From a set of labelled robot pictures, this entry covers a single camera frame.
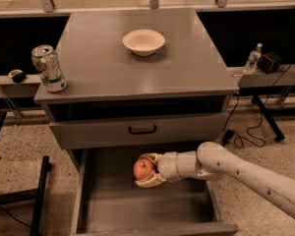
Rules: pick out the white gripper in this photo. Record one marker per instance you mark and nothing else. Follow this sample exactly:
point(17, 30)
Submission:
point(167, 166)

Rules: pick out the red apple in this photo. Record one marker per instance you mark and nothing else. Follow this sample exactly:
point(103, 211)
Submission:
point(143, 168)

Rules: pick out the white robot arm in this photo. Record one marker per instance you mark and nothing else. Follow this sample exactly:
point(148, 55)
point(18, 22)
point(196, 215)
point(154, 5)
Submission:
point(209, 161)

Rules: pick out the grey open lower drawer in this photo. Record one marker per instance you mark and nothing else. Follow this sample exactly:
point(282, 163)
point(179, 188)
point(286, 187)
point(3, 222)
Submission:
point(109, 203)

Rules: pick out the grey drawer cabinet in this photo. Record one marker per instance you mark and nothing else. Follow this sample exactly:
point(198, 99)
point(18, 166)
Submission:
point(107, 80)

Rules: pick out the white paper bowl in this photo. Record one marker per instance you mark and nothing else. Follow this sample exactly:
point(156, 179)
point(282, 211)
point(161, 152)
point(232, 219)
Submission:
point(143, 42)

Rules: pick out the clear plastic water bottle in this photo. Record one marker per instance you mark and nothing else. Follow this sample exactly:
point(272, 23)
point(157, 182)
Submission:
point(253, 59)

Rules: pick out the small black box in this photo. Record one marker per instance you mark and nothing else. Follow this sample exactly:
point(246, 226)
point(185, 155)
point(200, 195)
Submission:
point(269, 62)

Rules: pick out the green and white soda can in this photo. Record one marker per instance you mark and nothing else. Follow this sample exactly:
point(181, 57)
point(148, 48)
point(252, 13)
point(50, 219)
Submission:
point(46, 63)

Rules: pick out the small black and tan object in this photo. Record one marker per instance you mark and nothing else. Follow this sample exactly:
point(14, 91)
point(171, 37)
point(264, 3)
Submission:
point(17, 75)

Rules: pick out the grey upper drawer black handle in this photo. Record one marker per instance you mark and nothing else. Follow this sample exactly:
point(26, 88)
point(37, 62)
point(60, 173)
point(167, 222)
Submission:
point(132, 131)

